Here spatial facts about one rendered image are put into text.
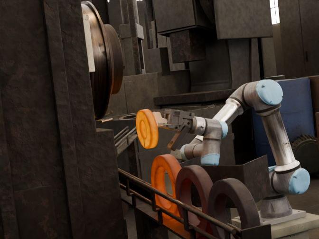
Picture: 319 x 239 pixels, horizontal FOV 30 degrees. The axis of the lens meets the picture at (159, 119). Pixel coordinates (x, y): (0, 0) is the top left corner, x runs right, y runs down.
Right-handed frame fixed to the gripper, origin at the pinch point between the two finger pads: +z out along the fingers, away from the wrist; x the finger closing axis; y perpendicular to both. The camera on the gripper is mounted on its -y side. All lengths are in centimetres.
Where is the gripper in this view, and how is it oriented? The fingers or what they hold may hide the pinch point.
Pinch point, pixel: (146, 124)
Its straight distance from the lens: 236.8
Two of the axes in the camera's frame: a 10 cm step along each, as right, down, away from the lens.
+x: 3.9, 0.2, -9.2
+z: -9.1, -1.3, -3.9
